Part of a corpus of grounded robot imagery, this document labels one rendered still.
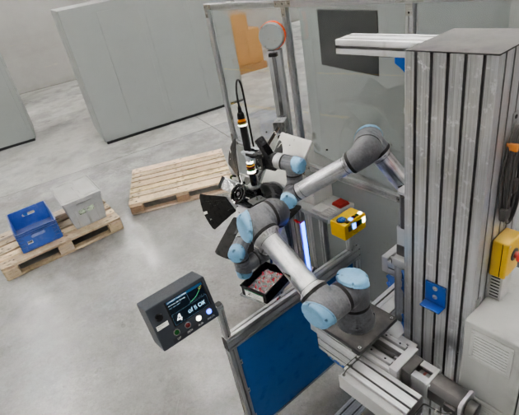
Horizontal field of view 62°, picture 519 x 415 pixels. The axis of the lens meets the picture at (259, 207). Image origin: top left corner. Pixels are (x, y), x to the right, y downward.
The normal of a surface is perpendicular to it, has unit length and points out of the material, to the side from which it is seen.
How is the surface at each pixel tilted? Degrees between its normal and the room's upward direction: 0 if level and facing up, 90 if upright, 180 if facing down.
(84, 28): 90
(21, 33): 90
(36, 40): 90
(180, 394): 0
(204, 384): 0
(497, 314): 0
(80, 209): 95
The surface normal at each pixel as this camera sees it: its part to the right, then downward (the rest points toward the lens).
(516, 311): -0.16, -0.85
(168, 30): 0.47, 0.38
